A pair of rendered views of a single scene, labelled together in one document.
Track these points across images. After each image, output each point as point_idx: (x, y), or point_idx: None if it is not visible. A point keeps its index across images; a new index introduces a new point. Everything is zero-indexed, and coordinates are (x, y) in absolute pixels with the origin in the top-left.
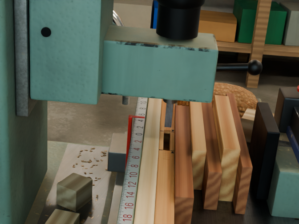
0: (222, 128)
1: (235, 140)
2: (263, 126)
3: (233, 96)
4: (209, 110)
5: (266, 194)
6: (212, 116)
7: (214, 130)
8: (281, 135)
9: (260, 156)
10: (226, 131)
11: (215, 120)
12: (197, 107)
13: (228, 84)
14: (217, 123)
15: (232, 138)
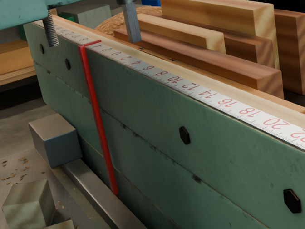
0: (218, 3)
1: (253, 2)
2: None
3: None
4: (163, 16)
5: None
6: (174, 17)
7: (195, 22)
8: None
9: (292, 10)
10: (228, 2)
11: (186, 15)
12: (146, 17)
13: (140, 7)
14: (198, 10)
15: (245, 2)
